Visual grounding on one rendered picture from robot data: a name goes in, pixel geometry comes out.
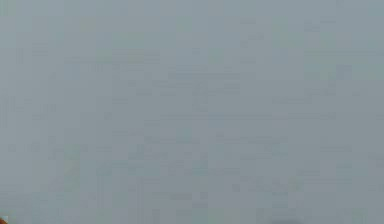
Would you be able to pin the orange-brown object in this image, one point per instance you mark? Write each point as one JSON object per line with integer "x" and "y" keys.
{"x": 2, "y": 221}

